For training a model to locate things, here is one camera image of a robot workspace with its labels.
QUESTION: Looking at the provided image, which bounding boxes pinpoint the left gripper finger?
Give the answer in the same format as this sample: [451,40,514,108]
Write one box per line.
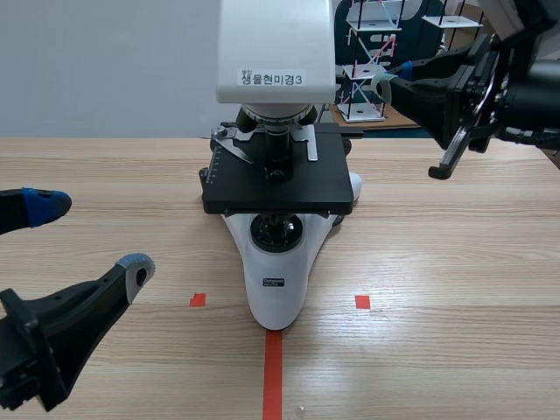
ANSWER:
[0,187,73,238]

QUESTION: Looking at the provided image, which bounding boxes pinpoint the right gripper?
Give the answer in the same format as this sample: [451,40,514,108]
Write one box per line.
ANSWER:
[371,33,514,181]

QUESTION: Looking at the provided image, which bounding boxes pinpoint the white and black microscope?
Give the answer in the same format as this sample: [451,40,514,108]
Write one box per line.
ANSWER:
[199,0,365,333]

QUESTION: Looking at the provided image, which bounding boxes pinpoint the white tiered straw tower model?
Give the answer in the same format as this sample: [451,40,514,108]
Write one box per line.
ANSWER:
[335,0,402,123]
[421,14,486,50]

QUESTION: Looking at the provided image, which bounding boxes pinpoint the black camera cable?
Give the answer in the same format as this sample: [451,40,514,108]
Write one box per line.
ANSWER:
[502,127,560,148]

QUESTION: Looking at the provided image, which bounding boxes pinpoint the dark blue chair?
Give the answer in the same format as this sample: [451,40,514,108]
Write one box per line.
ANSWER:
[333,0,444,106]

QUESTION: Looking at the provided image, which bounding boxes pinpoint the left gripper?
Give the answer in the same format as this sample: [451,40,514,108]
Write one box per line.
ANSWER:
[0,252,158,413]

